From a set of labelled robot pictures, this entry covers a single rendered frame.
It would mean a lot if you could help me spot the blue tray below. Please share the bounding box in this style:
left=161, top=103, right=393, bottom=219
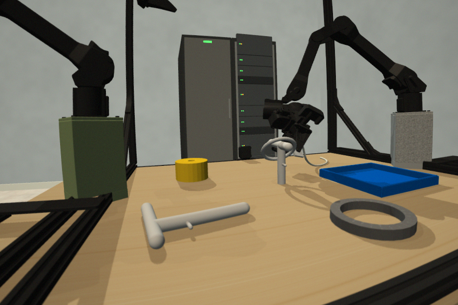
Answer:
left=319, top=163, right=439, bottom=198

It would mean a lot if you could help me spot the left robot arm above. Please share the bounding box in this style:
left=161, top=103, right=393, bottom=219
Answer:
left=263, top=16, right=427, bottom=133

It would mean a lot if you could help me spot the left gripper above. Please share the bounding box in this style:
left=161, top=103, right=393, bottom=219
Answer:
left=283, top=104, right=324, bottom=152

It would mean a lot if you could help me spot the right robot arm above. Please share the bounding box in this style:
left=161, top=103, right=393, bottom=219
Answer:
left=0, top=0, right=115, bottom=117

